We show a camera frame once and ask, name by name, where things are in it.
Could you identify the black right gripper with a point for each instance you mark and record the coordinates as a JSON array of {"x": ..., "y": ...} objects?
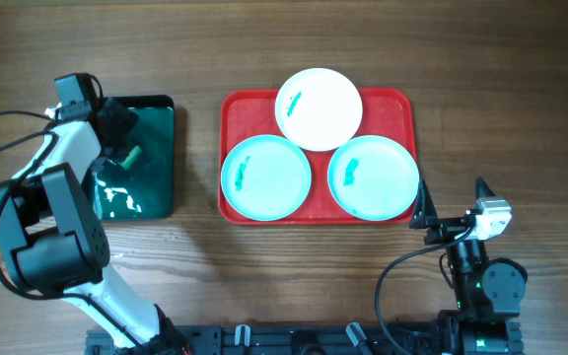
[{"x": 423, "y": 209}]

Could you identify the light blue plate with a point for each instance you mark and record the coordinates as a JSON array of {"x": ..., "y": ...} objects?
[
  {"x": 373, "y": 178},
  {"x": 266, "y": 178}
]

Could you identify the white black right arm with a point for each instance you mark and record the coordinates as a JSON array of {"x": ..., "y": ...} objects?
[{"x": 488, "y": 290}]

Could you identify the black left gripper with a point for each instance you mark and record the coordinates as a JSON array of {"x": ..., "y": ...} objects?
[{"x": 120, "y": 119}]

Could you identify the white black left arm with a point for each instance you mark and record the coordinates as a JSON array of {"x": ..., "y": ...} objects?
[{"x": 53, "y": 246}]

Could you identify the green yellow sponge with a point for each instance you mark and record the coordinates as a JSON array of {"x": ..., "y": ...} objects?
[{"x": 127, "y": 162}]

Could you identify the red plastic tray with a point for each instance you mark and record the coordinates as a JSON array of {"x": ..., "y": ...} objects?
[{"x": 386, "y": 112}]

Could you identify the black water tray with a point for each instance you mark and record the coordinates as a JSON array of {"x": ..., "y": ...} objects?
[{"x": 145, "y": 191}]

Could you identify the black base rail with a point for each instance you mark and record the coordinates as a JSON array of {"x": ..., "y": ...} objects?
[{"x": 313, "y": 340}]

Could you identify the white plate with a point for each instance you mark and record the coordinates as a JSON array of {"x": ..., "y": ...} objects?
[{"x": 318, "y": 109}]

